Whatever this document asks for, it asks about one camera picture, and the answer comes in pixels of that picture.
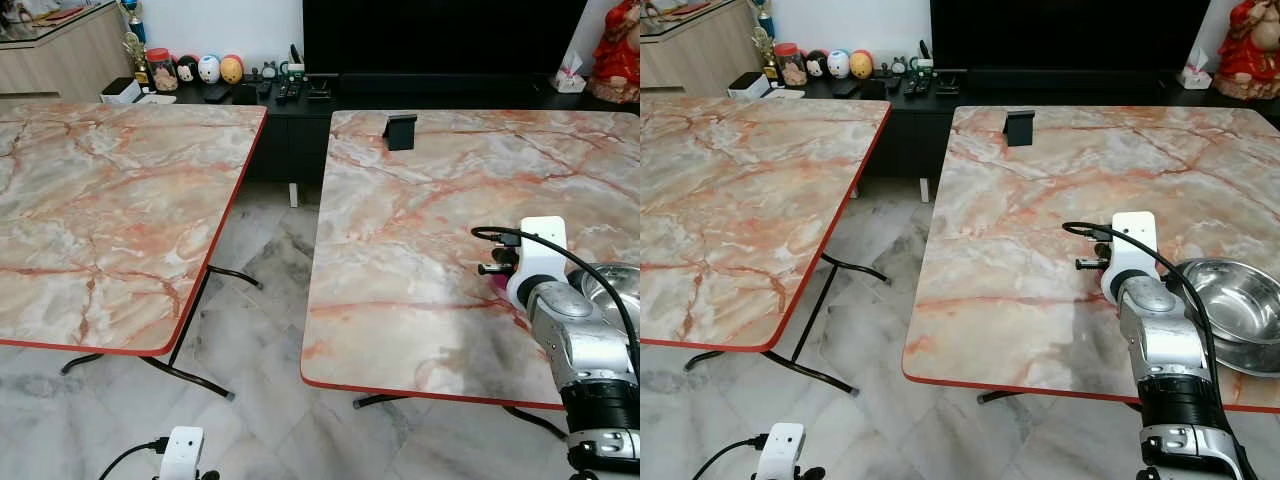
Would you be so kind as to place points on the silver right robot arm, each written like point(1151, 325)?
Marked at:
point(580, 340)
point(1165, 340)

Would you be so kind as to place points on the stainless steel bowl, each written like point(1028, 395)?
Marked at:
point(620, 288)
point(1240, 300)

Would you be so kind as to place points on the black phone stand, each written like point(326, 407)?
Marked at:
point(1020, 128)
point(400, 133)

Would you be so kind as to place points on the black metal table legs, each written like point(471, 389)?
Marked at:
point(1000, 395)
point(375, 399)
point(813, 310)
point(188, 320)

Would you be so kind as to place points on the white tissue box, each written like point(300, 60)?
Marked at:
point(570, 82)
point(1194, 78)

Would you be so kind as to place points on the black television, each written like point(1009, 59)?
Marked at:
point(440, 35)
point(1070, 35)

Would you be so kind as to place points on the red laughing Buddha statue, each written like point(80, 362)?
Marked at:
point(620, 55)
point(1250, 55)

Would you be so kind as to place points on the light wooden cabinet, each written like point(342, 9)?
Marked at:
point(690, 55)
point(60, 60)

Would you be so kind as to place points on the black flat pouch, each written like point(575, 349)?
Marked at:
point(875, 88)
point(245, 94)

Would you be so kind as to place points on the white black box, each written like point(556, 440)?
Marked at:
point(749, 85)
point(122, 90)

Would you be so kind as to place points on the yellow orange round toy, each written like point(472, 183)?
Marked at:
point(231, 70)
point(860, 65)

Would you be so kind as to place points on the white blue round toy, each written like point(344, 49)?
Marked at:
point(838, 65)
point(209, 70)

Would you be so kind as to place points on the gold blue trophy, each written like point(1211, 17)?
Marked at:
point(135, 45)
point(765, 42)

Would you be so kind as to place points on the red lidded glass jar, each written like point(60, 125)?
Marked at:
point(163, 72)
point(791, 67)

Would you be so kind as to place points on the black round toy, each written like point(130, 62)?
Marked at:
point(816, 65)
point(187, 70)

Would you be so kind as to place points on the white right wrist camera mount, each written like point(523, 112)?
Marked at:
point(540, 245)
point(1135, 240)

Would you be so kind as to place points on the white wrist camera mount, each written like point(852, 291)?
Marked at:
point(780, 450)
point(182, 452)
point(540, 245)
point(1135, 240)

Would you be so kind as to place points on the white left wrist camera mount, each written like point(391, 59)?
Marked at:
point(182, 452)
point(780, 450)

